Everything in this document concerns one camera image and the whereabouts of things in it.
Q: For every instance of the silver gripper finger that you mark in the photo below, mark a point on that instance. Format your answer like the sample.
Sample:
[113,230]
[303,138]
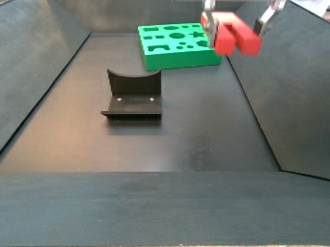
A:
[264,21]
[210,26]

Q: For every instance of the red double-square block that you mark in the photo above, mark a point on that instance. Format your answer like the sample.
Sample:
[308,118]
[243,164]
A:
[233,35]

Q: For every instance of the green shape-sorting board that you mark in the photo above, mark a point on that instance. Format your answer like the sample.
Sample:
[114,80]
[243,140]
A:
[174,46]

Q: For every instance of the black curved holder stand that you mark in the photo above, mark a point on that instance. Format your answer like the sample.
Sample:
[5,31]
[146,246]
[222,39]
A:
[136,95]

